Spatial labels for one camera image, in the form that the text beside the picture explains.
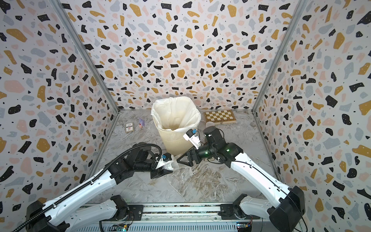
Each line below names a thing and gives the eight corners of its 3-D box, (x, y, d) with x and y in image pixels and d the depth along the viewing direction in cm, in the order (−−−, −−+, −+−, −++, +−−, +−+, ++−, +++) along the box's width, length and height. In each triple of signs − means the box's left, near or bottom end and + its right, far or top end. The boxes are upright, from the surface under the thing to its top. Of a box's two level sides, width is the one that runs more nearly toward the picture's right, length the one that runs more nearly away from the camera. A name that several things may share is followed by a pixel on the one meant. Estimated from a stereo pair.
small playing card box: (126, 133, 109) (124, 131, 107) (126, 124, 114) (125, 122, 113) (134, 131, 110) (133, 129, 108) (134, 123, 115) (133, 121, 114)
